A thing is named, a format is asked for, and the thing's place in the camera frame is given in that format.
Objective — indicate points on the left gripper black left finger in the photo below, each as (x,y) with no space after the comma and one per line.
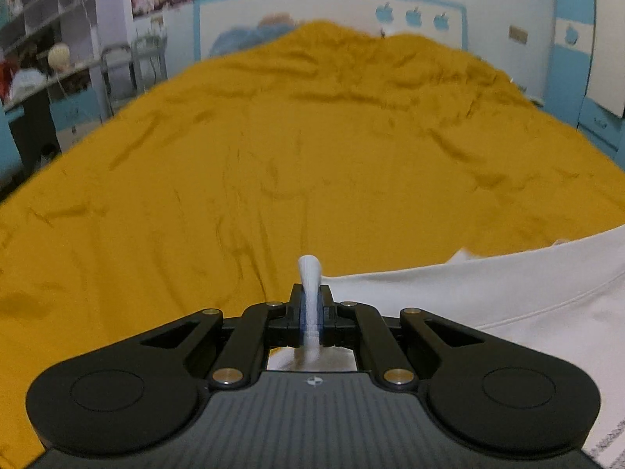
(231,352)

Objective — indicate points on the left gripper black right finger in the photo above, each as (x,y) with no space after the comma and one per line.
(398,353)

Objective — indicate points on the white t-shirt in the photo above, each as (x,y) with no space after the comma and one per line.
(547,382)

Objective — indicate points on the mustard yellow bed quilt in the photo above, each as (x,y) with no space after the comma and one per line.
(373,154)

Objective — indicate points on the grey metal chair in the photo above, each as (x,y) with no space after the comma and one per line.
(130,69)

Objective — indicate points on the light blue pillow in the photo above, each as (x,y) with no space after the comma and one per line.
(268,29)

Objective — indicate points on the white blue desk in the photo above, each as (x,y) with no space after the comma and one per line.
(62,102)

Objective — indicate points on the white blue headboard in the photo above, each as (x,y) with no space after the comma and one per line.
(439,20)

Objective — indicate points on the blue white wardrobe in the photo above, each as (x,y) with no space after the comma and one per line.
(585,82)

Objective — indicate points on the round beige lamp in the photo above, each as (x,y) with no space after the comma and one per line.
(59,57)

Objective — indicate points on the white wall shelf unit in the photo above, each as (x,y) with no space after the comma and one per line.
(29,28)

